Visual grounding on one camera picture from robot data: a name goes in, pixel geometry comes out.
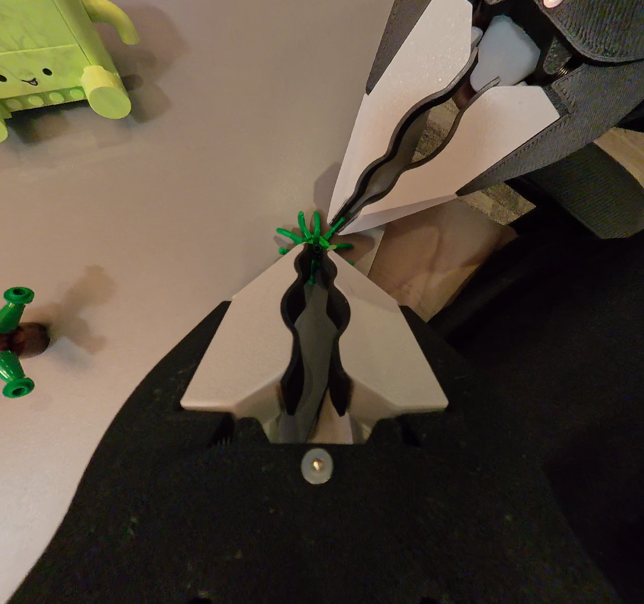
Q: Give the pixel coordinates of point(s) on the toy brick flowering cactus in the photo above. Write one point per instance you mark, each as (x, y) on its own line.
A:
(25, 340)

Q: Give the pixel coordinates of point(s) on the lime green toy brick planter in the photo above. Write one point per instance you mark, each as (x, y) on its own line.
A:
(45, 40)

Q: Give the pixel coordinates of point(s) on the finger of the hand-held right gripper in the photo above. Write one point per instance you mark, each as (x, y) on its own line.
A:
(422, 60)
(493, 136)

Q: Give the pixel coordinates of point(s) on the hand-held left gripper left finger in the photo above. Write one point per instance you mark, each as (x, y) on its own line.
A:
(241, 357)

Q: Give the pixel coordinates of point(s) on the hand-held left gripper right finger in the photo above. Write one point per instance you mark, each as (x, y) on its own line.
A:
(392, 357)

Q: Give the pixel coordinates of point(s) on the person's black top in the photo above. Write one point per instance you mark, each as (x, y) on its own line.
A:
(553, 387)

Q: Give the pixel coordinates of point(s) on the black office chair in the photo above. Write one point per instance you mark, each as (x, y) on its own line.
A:
(578, 196)

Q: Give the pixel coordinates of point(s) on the green spiky toy brick plant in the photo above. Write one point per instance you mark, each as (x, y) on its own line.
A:
(309, 234)

